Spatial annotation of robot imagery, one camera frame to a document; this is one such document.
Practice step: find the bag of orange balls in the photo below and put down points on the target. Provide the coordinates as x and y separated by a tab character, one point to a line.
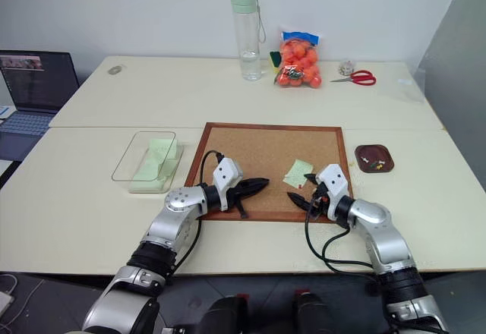
300	62

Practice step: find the dark brown tray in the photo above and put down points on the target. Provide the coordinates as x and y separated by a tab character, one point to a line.
374	152

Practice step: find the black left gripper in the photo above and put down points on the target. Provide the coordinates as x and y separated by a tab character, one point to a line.
238	193

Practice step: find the grey partition panel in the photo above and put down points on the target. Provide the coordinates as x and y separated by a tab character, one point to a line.
459	83

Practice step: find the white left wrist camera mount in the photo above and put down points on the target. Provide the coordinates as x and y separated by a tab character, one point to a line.
225	174

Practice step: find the dark rounded shape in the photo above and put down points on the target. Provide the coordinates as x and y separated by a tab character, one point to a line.
226	315
313	313

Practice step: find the wood framed cork board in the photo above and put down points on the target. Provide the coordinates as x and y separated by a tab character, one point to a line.
262	148

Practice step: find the green and yellow sponge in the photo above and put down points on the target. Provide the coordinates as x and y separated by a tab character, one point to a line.
275	60

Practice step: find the dark laptop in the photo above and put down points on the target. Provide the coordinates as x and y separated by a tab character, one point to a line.
34	83

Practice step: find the clear bottle with green lid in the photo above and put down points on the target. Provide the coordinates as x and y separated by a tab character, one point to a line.
248	38

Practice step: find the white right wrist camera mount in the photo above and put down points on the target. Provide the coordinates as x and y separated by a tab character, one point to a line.
335	184

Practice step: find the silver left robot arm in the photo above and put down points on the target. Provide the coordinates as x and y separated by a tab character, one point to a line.
178	231

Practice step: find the stack of green notes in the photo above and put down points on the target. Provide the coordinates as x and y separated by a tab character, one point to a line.
155	159

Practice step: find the small clear pushpin container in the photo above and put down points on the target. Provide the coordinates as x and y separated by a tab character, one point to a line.
346	68

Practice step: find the clear plastic box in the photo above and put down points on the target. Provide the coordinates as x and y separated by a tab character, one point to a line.
125	167

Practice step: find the blue and white card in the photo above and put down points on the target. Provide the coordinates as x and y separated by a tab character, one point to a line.
4	112

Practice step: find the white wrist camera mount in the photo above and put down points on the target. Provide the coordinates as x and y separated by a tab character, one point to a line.
335	184
225	174

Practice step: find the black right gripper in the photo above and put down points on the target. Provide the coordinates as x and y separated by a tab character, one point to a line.
321	197

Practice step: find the single green sticky note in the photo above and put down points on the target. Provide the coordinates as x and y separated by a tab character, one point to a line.
298	172

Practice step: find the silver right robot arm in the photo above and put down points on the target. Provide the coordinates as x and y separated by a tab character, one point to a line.
383	235

